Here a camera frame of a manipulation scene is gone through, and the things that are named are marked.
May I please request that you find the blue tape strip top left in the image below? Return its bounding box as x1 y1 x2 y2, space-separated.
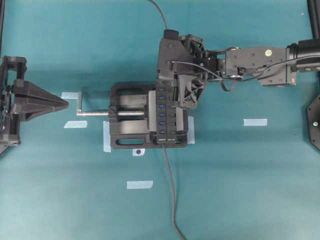
61 92 78 100

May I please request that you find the blue tape right of vise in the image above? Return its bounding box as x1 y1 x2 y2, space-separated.
187 116 196 145

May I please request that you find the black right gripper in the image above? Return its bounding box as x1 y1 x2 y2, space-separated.
173 34 227 109

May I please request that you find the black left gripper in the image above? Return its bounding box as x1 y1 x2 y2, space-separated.
0 56 69 148

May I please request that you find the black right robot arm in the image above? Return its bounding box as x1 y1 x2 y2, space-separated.
171 38 320 109

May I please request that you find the black frame post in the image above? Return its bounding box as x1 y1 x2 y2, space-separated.
307 0 320 39
0 0 6 51

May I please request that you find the blue tape strip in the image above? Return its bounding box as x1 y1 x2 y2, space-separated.
243 118 268 127
126 180 154 190
61 92 78 100

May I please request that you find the black USB cable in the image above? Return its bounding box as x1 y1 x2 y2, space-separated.
147 0 169 30

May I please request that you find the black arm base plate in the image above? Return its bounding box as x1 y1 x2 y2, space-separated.
306 95 320 150

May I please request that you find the grey hub power cable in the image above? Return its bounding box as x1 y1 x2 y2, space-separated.
161 143 187 240

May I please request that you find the small taped black screw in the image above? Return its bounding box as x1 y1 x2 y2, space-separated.
132 148 145 157

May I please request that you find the black bench vise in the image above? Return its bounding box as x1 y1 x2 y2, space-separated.
76 84 188 150

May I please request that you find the blue tape strip bottom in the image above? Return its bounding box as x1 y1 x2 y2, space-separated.
126 180 154 190

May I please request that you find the black multiport USB hub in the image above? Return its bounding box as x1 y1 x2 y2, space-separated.
156 84 177 144

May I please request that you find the blue tape strip mid left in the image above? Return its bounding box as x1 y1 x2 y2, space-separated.
64 120 88 129

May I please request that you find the black right frame post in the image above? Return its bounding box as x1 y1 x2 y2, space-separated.
307 0 320 39

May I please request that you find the blue tape left of vise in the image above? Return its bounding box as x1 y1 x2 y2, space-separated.
103 121 112 153

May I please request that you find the blue tape of vise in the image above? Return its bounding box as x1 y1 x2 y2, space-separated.
187 116 196 145
103 121 112 153

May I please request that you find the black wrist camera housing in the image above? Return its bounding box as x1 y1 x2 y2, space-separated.
157 29 193 82

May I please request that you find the blue tape strip right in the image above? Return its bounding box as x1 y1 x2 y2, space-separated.
243 118 268 127

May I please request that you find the black left frame post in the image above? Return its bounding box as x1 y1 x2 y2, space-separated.
0 0 6 51

